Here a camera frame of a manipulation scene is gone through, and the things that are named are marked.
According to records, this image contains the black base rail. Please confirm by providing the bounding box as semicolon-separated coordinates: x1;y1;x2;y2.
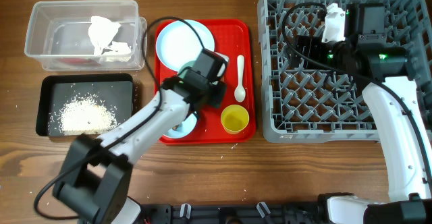
135;202;331;224

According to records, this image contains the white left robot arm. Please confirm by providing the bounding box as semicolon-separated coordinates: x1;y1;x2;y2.
53;49;229;223

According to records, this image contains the clear plastic storage bin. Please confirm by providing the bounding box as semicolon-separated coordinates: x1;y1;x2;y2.
24;0;147;72

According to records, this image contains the red serving tray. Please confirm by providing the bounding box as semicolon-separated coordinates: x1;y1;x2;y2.
160;19;257;146

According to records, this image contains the pile of rice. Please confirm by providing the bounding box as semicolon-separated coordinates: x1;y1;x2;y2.
47;93;120;136

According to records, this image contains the white napkin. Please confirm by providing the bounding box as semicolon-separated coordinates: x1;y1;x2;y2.
88;16;132;63

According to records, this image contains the light blue plate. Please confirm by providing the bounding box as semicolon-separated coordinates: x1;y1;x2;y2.
156;21;202;72

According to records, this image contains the grey dishwasher rack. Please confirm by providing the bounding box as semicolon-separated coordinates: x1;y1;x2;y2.
257;0;431;143

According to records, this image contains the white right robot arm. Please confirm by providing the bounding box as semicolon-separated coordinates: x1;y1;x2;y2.
290;3;431;223

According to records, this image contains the red snack wrapper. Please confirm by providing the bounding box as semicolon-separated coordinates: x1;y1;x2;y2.
59;57;99;67

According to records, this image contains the white plastic spoon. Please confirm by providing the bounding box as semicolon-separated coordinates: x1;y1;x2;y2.
234;55;246;103

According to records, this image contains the black rectangular tray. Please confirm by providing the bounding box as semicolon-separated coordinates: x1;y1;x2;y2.
35;74;134;137

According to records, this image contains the small blue bowl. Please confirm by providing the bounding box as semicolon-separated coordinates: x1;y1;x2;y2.
164;111;199;139

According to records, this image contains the green bowl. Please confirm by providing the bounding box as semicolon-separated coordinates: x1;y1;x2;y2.
177;61;195;79

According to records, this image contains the yellow cup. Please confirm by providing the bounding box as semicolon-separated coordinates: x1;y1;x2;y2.
220;105;250;134

